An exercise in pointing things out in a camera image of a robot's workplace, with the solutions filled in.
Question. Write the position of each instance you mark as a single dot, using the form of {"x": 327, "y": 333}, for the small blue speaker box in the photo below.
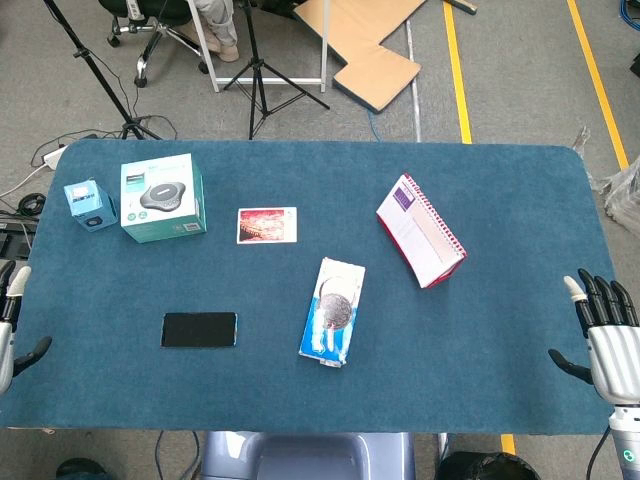
{"x": 90, "y": 206}

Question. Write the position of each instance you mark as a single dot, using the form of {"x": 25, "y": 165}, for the teal speakerphone carton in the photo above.
{"x": 162, "y": 200}

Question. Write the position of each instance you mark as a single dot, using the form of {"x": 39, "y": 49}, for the white power strip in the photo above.
{"x": 54, "y": 156}

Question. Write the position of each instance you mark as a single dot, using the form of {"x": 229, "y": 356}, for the flattened brown cardboard sheet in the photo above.
{"x": 370, "y": 45}

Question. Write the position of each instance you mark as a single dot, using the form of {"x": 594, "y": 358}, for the blue felt table mat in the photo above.
{"x": 320, "y": 390}

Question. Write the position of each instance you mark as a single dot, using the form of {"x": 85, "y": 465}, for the clear plastic wrap pile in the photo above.
{"x": 622, "y": 195}

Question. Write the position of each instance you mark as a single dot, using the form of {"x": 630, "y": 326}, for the black tripod stand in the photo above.
{"x": 259, "y": 75}

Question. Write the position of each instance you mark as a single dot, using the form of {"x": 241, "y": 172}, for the black bin bag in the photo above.
{"x": 487, "y": 467}

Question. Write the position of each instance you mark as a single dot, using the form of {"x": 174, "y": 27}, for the lavender robot base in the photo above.
{"x": 310, "y": 457}

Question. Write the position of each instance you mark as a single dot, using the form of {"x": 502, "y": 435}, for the red spiral desk calendar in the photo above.
{"x": 420, "y": 232}

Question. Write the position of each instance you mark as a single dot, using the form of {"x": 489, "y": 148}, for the robot right five-finger hand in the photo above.
{"x": 615, "y": 360}

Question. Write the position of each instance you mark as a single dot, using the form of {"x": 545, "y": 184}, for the white metal-frame desk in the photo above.
{"x": 210, "y": 50}

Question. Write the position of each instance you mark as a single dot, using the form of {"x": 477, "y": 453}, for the robot left five-finger hand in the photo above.
{"x": 6, "y": 345}

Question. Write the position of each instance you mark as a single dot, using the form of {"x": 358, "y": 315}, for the smartphone black screen teal back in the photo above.
{"x": 199, "y": 330}

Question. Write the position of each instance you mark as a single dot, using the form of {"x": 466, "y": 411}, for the black office chair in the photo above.
{"x": 150, "y": 30}

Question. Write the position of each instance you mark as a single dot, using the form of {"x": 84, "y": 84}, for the blue cookie box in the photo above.
{"x": 332, "y": 312}

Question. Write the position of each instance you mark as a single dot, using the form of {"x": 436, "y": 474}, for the red photo postcard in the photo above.
{"x": 266, "y": 225}

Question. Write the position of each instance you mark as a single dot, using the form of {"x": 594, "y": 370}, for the robot right arm silver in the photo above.
{"x": 626, "y": 440}

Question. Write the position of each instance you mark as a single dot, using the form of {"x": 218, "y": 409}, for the seated person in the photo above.
{"x": 220, "y": 30}

